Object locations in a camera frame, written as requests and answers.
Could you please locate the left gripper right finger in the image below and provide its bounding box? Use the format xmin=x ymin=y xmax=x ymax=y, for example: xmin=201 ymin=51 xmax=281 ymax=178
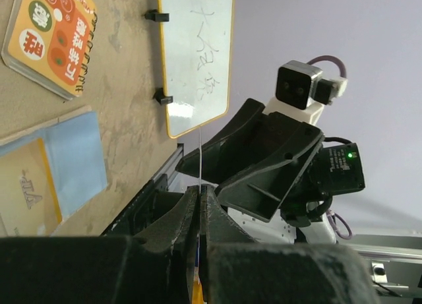
xmin=200 ymin=185 xmax=379 ymax=303

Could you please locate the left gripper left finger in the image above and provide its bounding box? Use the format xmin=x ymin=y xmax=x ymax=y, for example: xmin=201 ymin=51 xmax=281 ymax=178
xmin=1 ymin=186 xmax=199 ymax=303

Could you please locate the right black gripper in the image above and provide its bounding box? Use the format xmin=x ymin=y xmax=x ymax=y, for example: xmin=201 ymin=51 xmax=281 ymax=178
xmin=176 ymin=98 xmax=365 ymax=227

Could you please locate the silver grey credit card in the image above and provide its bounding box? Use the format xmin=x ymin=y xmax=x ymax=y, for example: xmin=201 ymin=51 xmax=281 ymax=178
xmin=196 ymin=127 xmax=204 ymax=303

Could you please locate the black whiteboard clip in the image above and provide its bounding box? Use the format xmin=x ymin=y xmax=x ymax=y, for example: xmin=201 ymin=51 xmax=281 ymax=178
xmin=144 ymin=9 xmax=169 ymax=22
xmin=153 ymin=88 xmax=173 ymax=106

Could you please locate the yellow framed whiteboard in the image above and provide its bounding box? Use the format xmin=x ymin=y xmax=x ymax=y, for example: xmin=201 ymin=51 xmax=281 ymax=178
xmin=158 ymin=0 xmax=234 ymax=138

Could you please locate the orange spiral notebook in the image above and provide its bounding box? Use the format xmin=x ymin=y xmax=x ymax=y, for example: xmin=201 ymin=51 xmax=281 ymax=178
xmin=1 ymin=0 xmax=98 ymax=100

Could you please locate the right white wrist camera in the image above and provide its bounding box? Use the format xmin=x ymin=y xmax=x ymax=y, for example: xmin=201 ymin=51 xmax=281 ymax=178
xmin=263 ymin=55 xmax=348 ymax=126

